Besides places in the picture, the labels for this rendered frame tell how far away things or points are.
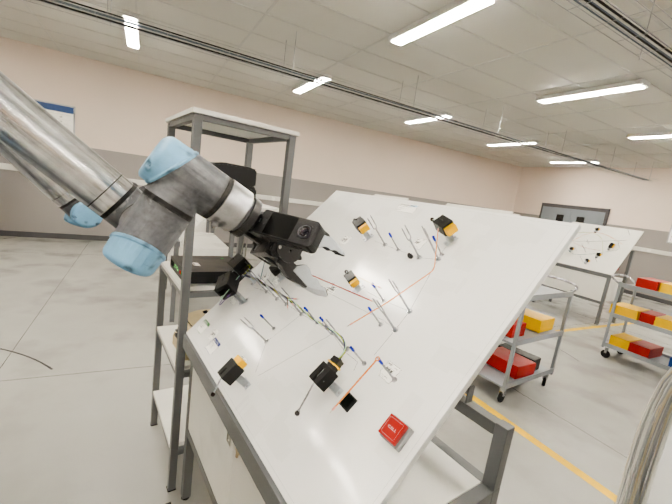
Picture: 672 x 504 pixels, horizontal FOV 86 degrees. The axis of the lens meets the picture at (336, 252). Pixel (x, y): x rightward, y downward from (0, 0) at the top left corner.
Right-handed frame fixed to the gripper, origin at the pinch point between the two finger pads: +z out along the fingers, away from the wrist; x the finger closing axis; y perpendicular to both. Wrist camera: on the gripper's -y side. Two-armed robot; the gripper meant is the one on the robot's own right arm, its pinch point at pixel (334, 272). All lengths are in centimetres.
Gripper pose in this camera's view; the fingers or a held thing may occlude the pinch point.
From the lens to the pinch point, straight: 67.2
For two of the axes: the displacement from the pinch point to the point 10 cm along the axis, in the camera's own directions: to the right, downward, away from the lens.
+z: 6.8, 5.0, 5.3
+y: -6.2, 0.2, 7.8
